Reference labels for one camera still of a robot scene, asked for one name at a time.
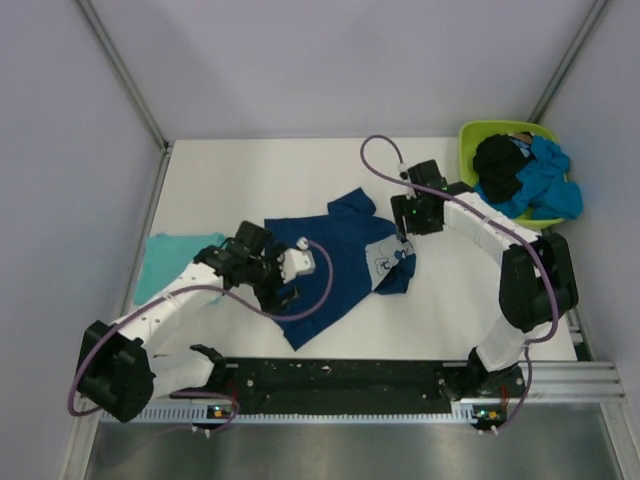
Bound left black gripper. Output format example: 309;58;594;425
245;242;299;313

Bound dark blue printed t-shirt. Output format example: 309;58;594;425
264;188;417;350

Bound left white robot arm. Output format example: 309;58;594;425
68;221;315;423

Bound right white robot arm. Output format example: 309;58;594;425
391;160;578;400

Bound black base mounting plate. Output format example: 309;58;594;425
212;357;524;415

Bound lime green plastic basket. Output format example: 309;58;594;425
459;120;584;231

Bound black t-shirt in basket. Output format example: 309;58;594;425
472;134;532;203

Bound folded teal t-shirt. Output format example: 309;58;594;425
133;233;225;307

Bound bright blue t-shirt in basket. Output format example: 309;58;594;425
475;132;583;219

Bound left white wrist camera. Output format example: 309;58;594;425
278;237;315;284

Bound right aluminium frame post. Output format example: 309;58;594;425
528;0;612;124

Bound aluminium frame post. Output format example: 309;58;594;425
74;0;174;151
528;0;612;124

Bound grey slotted cable duct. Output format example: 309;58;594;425
102;402;501;426

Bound aluminium extrusion rail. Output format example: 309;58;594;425
519;362;626;401

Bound left aluminium frame post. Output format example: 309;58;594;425
74;0;174;151

